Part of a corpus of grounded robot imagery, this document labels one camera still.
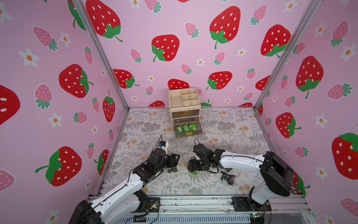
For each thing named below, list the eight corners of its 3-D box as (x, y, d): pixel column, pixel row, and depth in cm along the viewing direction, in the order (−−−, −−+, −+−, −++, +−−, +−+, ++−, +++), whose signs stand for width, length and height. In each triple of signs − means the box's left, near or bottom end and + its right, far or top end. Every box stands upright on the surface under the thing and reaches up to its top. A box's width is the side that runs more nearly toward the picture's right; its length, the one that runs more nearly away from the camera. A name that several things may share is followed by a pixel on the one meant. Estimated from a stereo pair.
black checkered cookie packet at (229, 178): (219, 180, 84) (220, 179, 83) (221, 172, 87) (221, 171, 86) (233, 185, 82) (234, 184, 81) (234, 176, 86) (235, 175, 84)
